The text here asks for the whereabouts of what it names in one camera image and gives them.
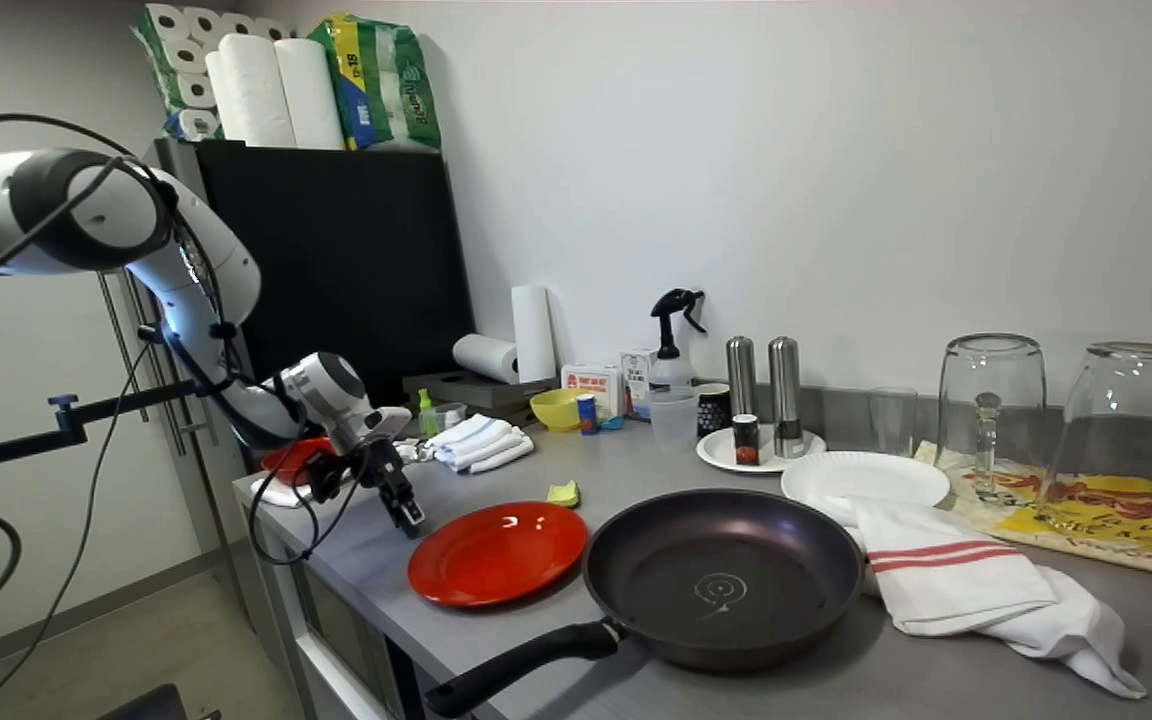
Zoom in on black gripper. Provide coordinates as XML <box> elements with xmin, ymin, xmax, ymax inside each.
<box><xmin>356</xmin><ymin>437</ymin><xmax>433</xmax><ymax>540</ymax></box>

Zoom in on red plate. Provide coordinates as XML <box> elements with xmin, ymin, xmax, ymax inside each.
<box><xmin>405</xmin><ymin>500</ymin><xmax>591</xmax><ymax>616</ymax></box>

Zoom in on small white plate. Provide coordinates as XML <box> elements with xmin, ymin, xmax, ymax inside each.
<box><xmin>692</xmin><ymin>418</ymin><xmax>830</xmax><ymax>480</ymax></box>

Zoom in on large white plate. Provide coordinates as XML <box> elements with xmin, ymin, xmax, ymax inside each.
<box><xmin>775</xmin><ymin>446</ymin><xmax>956</xmax><ymax>516</ymax></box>

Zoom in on folded towel blue stripes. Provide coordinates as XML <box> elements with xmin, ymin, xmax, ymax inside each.
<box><xmin>417</xmin><ymin>413</ymin><xmax>535</xmax><ymax>480</ymax></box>

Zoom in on small green bottle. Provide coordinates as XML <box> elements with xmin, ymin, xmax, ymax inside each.
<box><xmin>413</xmin><ymin>385</ymin><xmax>449</xmax><ymax>440</ymax></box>

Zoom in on gray tray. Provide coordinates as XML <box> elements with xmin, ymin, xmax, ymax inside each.
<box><xmin>401</xmin><ymin>367</ymin><xmax>556</xmax><ymax>423</ymax></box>

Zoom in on red bowl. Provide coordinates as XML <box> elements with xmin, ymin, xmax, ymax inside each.
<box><xmin>257</xmin><ymin>431</ymin><xmax>339</xmax><ymax>488</ymax></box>

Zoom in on white paper towel roll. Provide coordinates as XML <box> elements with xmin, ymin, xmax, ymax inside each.
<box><xmin>510</xmin><ymin>281</ymin><xmax>562</xmax><ymax>386</ymax></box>
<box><xmin>449</xmin><ymin>330</ymin><xmax>525</xmax><ymax>386</ymax></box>

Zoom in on yellow bowl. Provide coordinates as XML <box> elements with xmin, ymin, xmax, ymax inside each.
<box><xmin>528</xmin><ymin>386</ymin><xmax>588</xmax><ymax>437</ymax></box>

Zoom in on white first aid kit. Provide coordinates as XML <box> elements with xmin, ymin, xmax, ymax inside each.
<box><xmin>556</xmin><ymin>360</ymin><xmax>630</xmax><ymax>418</ymax></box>

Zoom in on small white printed box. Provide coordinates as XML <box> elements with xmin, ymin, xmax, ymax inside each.
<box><xmin>619</xmin><ymin>346</ymin><xmax>656</xmax><ymax>418</ymax></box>

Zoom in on black cabinet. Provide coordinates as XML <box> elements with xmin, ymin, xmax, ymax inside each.
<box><xmin>181</xmin><ymin>135</ymin><xmax>477</xmax><ymax>413</ymax></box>

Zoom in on spray bottle black trigger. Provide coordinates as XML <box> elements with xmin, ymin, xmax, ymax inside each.
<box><xmin>643</xmin><ymin>285</ymin><xmax>713</xmax><ymax>452</ymax></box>

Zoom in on silver metal rack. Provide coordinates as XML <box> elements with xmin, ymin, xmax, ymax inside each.
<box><xmin>93</xmin><ymin>272</ymin><xmax>274</xmax><ymax>563</ymax></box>

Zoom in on black frying pan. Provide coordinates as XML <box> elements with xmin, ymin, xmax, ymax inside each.
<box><xmin>421</xmin><ymin>485</ymin><xmax>871</xmax><ymax>720</ymax></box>

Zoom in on dark floor object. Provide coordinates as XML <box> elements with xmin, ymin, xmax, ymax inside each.
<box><xmin>96</xmin><ymin>678</ymin><xmax>192</xmax><ymax>720</ymax></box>

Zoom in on steel grinder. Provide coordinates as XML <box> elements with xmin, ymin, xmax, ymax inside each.
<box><xmin>719</xmin><ymin>330</ymin><xmax>765</xmax><ymax>431</ymax></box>
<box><xmin>765</xmin><ymin>330</ymin><xmax>810</xmax><ymax>455</ymax></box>

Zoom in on black boom rod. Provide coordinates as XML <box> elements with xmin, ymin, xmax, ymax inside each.
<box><xmin>0</xmin><ymin>377</ymin><xmax>210</xmax><ymax>480</ymax></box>

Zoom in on green yellow package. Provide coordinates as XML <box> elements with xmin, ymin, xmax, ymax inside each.
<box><xmin>307</xmin><ymin>12</ymin><xmax>444</xmax><ymax>156</ymax></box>

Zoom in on wrapped white paper roll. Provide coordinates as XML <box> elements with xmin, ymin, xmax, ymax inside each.
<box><xmin>274</xmin><ymin>35</ymin><xmax>348</xmax><ymax>153</ymax></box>
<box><xmin>205</xmin><ymin>30</ymin><xmax>295</xmax><ymax>153</ymax></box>

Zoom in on toilet paper pack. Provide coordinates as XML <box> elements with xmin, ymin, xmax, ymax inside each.
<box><xmin>132</xmin><ymin>0</ymin><xmax>229</xmax><ymax>144</ymax></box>

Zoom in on white towel red stripes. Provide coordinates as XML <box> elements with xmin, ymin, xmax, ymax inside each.
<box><xmin>813</xmin><ymin>492</ymin><xmax>1152</xmax><ymax>704</ymax></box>

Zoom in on gray table frame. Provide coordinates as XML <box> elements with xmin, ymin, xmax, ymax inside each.
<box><xmin>234</xmin><ymin>502</ymin><xmax>440</xmax><ymax>720</ymax></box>

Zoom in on thin black cable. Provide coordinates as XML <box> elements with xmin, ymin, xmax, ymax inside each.
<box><xmin>0</xmin><ymin>385</ymin><xmax>142</xmax><ymax>720</ymax></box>

